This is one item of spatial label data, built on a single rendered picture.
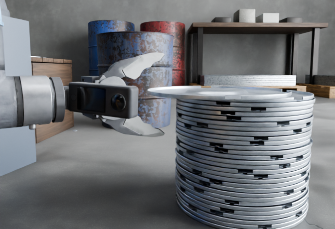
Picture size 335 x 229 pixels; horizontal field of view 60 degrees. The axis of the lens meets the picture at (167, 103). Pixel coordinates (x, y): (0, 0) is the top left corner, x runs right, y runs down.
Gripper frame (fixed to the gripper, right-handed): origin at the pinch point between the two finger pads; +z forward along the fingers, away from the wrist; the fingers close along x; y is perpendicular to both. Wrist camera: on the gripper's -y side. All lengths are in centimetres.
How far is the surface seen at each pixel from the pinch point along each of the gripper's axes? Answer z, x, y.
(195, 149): 5.4, 10.8, -2.0
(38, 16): 44, -78, 402
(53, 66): -1, -6, 93
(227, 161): 7.6, 11.8, -8.3
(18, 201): -23.5, 25.3, 26.1
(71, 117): 9, 20, 105
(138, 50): 35, -14, 80
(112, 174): 1.1, 25.3, 30.5
